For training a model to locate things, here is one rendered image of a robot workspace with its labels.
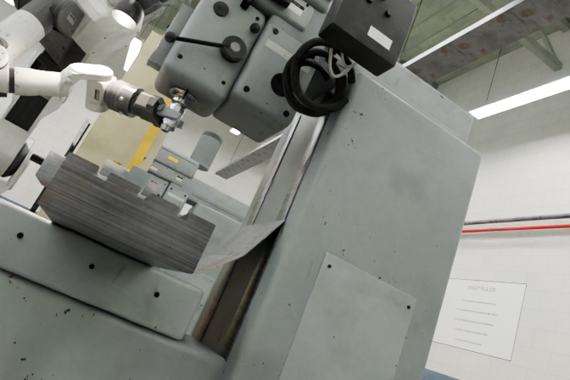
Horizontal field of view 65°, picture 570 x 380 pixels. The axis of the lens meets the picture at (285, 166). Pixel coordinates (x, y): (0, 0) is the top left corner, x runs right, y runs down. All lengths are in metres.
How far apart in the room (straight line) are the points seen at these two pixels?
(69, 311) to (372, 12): 0.97
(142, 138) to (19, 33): 1.72
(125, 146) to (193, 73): 1.83
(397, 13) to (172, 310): 0.91
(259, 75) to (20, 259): 0.72
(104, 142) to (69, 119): 7.58
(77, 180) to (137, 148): 2.35
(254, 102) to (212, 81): 0.13
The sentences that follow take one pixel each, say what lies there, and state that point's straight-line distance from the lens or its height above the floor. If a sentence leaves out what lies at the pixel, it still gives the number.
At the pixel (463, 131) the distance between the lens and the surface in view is 1.67.
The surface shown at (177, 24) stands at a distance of 1.38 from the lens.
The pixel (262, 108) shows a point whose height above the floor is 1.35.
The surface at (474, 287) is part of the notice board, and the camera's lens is 6.16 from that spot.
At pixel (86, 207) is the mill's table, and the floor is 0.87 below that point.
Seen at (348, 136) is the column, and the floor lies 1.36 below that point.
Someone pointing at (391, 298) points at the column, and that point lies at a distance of 1.25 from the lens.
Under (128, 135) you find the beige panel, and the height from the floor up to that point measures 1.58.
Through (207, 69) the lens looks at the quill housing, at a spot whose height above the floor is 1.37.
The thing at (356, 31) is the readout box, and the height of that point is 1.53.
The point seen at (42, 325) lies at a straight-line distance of 1.07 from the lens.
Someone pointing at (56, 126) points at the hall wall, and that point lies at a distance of 10.55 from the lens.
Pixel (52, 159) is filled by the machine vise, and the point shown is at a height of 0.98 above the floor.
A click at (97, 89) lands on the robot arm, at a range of 1.36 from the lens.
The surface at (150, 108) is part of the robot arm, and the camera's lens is 1.26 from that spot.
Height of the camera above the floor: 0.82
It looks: 20 degrees up
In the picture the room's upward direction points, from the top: 24 degrees clockwise
